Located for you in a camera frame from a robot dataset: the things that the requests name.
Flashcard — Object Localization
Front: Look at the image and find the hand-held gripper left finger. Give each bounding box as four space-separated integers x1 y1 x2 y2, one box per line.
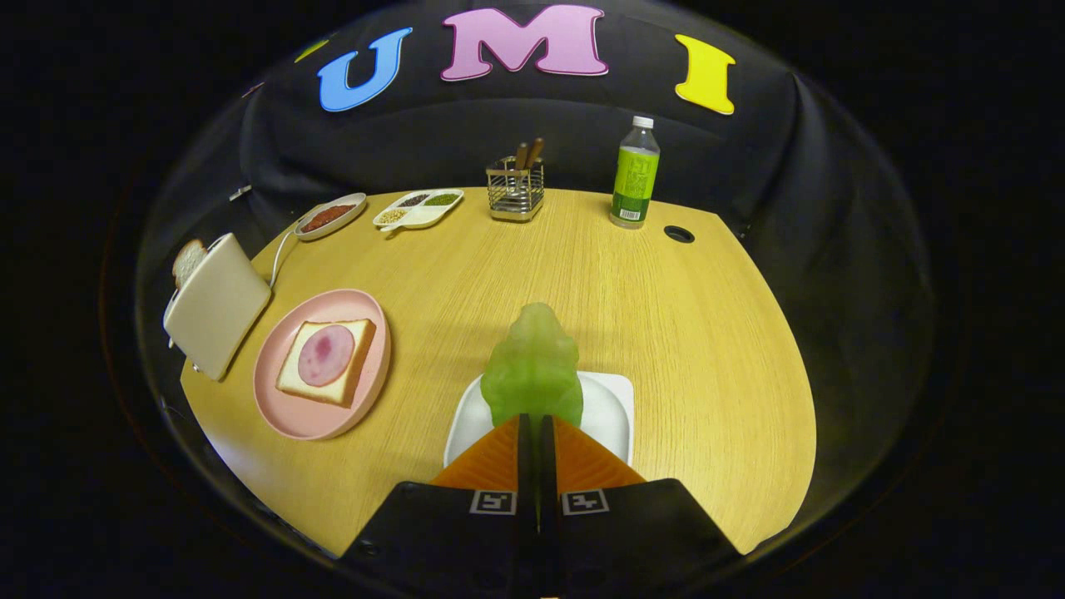
341 413 533 597

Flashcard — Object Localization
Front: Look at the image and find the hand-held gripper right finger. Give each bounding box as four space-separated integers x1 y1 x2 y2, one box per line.
537 413 741 597

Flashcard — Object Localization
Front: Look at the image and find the green lettuce leaf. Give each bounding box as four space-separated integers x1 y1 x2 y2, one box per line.
480 302 585 428

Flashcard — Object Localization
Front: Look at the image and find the plain bread slice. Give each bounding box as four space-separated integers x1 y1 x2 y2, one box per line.
172 240 207 290

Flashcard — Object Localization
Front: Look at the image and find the white square plate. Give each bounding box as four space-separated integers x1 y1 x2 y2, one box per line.
443 371 635 468

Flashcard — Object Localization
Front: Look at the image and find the pink round plate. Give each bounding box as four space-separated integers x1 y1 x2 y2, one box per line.
253 289 392 441

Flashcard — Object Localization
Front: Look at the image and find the bread slice with ham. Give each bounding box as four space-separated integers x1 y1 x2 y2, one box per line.
275 319 377 408

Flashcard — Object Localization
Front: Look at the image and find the pink ham slice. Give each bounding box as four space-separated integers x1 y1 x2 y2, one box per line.
298 324 356 388

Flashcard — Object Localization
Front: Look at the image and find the white divided bean dish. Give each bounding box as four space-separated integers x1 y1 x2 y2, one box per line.
373 189 465 234

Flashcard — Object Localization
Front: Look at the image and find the white toaster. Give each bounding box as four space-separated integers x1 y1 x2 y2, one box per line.
163 232 273 382

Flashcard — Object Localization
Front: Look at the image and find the raw red meat steak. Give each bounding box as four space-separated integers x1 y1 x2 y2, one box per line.
301 205 357 234

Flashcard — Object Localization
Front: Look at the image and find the beige round plate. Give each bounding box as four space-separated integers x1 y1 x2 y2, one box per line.
294 193 368 242

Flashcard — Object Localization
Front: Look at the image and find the green label drink bottle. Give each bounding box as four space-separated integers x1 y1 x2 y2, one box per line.
610 116 661 230

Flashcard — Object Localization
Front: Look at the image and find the black backdrop cloth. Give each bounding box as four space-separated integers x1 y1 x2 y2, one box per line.
137 0 933 517

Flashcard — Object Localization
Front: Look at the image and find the white toaster cable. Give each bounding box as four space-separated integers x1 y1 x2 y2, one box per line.
270 226 300 290

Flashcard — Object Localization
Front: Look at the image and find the metal wire utensil holder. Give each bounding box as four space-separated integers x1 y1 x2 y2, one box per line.
486 156 546 223

